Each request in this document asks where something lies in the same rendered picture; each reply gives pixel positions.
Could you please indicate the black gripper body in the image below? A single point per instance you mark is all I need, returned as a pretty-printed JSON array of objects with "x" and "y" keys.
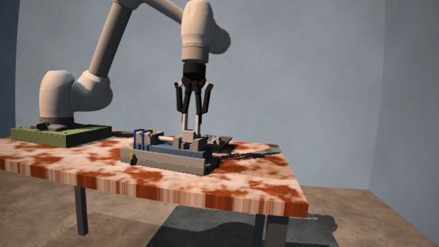
[{"x": 194, "y": 71}]

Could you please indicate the dark grey flat bar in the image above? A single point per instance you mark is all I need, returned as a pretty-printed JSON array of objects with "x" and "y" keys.
[{"x": 185, "y": 145}]

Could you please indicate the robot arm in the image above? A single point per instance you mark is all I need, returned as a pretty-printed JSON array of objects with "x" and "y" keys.
[{"x": 61, "y": 96}]

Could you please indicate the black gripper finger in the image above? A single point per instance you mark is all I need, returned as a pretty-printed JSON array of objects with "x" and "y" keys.
[
  {"x": 199, "y": 108},
  {"x": 183, "y": 108}
]

